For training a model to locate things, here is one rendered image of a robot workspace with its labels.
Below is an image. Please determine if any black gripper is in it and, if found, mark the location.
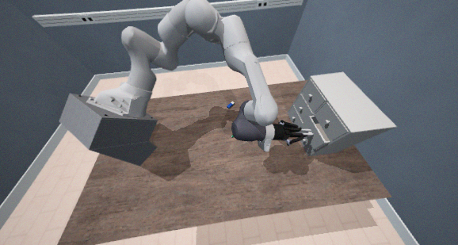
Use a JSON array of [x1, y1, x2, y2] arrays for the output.
[[272, 120, 313, 146]]

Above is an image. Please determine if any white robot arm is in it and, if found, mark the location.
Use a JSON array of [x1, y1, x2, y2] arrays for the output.
[[87, 0, 278, 152]]

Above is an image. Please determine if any grey chest of drawers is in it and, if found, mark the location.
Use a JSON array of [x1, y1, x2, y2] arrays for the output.
[[303, 72, 397, 156]]

